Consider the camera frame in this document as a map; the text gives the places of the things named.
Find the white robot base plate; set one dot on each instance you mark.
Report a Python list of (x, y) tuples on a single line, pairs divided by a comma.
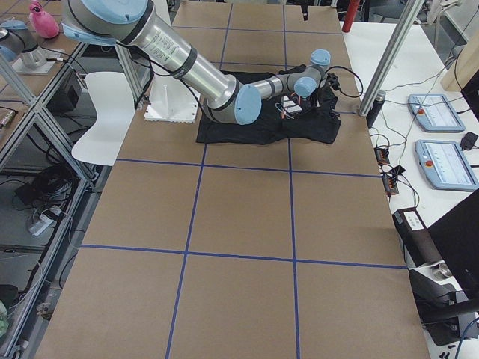
[(171, 101)]

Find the black monitor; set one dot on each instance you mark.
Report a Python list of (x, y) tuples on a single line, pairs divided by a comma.
[(455, 236)]

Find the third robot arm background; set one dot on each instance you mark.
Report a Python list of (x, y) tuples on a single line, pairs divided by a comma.
[(21, 49)]

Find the pink plush toy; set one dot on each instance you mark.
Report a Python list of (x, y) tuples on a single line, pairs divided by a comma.
[(43, 22)]

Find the black water bottle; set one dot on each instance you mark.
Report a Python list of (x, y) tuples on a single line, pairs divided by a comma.
[(375, 108)]

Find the far teach pendant tablet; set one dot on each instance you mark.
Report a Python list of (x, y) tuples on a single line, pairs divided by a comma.
[(434, 113)]

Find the blue tape grid lines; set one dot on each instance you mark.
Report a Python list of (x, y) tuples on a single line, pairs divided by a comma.
[(237, 251)]

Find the teach pendant tablet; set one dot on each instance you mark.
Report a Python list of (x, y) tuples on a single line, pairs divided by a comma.
[(444, 165), (434, 113)]

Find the red cylinder bottle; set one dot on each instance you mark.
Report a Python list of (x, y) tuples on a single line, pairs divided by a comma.
[(350, 15)]

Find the white plastic chair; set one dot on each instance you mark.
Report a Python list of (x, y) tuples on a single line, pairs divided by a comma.
[(113, 102)]

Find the aluminium frame post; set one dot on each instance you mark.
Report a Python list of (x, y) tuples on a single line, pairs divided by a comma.
[(397, 38)]

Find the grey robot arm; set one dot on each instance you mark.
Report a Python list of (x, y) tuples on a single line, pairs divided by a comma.
[(227, 100)]

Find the near teach pendant tablet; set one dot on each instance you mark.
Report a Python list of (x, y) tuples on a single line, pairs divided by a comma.
[(444, 165)]

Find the orange electronics board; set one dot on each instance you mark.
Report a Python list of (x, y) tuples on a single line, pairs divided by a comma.
[(381, 154)]

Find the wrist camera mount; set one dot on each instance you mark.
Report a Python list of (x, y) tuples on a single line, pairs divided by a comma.
[(333, 81)]

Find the black printed t-shirt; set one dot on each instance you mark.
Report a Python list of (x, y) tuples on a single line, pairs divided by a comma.
[(319, 124)]

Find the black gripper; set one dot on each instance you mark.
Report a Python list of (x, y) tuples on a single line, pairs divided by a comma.
[(317, 98)]

